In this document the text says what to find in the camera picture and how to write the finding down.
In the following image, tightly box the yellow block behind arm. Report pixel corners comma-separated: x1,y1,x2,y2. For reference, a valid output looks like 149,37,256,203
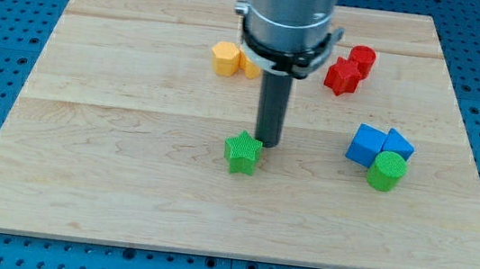
239,48,262,79

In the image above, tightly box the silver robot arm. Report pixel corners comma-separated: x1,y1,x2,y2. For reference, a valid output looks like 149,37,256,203
239,0,338,53

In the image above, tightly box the green star block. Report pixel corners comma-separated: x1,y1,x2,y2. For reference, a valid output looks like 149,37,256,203
224,130,263,175

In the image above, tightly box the red star block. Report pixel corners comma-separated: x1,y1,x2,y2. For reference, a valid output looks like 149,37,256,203
324,57,362,96

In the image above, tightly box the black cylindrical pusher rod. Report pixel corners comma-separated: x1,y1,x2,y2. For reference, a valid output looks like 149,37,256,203
255,71,293,148

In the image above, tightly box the yellow hexagon block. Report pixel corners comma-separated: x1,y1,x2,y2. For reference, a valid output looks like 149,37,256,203
212,41,240,77

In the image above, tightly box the wooden board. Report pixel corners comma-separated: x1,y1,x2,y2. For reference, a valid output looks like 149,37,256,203
0,0,480,269

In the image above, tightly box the blue cube block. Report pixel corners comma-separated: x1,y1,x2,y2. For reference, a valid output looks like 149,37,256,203
346,123,386,168

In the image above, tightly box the red cylinder block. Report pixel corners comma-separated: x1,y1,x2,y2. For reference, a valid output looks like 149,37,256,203
349,45,376,80

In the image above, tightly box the green cylinder block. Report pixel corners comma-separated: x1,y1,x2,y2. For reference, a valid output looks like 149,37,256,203
366,151,408,192

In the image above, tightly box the blue triangle block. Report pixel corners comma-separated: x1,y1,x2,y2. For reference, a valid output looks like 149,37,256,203
382,129,415,161

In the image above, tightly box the black clamp ring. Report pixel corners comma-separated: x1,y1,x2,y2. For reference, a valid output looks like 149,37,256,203
235,15,346,84

